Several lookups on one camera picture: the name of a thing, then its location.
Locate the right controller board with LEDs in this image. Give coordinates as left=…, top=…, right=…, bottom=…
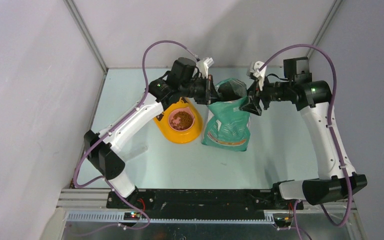
left=273, top=216, right=294, bottom=229

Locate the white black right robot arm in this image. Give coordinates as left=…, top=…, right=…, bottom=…
left=240, top=57, right=368, bottom=209

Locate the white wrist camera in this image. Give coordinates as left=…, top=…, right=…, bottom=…
left=196, top=57, right=214, bottom=79
left=246, top=61, right=267, bottom=91

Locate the controller board with leds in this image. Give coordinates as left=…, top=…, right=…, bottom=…
left=273, top=216, right=294, bottom=229
left=123, top=212, right=142, bottom=221

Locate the brown pet food kibble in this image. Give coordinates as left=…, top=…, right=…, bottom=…
left=170, top=111, right=194, bottom=131

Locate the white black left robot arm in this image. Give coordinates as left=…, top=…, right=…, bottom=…
left=84, top=57, right=218, bottom=208

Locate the yellow double bowl feeder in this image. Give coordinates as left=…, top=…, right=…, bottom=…
left=153, top=97, right=203, bottom=144

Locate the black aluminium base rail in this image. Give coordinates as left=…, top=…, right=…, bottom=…
left=56, top=187, right=355, bottom=226

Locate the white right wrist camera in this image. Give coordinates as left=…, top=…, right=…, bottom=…
left=246, top=61, right=267, bottom=91

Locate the left controller board with LEDs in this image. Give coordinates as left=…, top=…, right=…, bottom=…
left=123, top=212, right=142, bottom=221

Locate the pink cat ear bowl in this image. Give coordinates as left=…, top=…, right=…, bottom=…
left=168, top=107, right=195, bottom=132

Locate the clear plastic food scoop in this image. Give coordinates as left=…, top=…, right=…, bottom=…
left=120, top=143, right=149, bottom=162

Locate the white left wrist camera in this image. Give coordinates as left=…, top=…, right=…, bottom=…
left=196, top=57, right=214, bottom=79

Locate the green white pet food bag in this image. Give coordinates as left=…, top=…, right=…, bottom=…
left=201, top=78, right=251, bottom=152

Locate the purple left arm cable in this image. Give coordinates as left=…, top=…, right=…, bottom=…
left=72, top=40, right=200, bottom=231

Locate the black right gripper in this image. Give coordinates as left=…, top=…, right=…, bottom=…
left=239, top=74, right=294, bottom=116

